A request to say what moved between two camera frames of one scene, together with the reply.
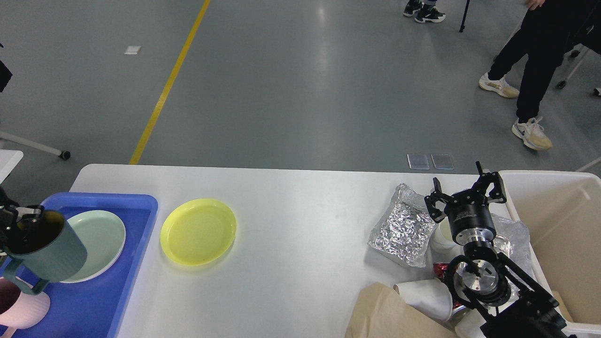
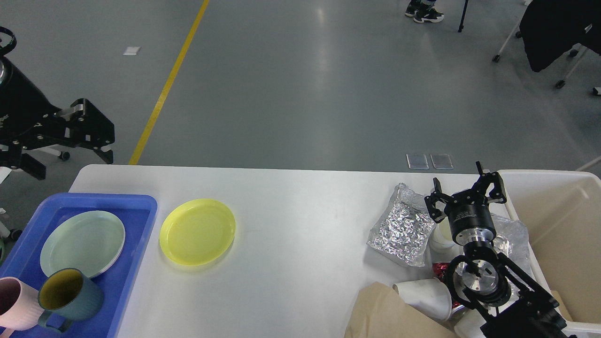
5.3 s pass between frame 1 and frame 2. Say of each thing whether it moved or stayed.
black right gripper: stayed
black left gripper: moved
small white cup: stayed
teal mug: moved
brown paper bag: stayed
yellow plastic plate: stayed
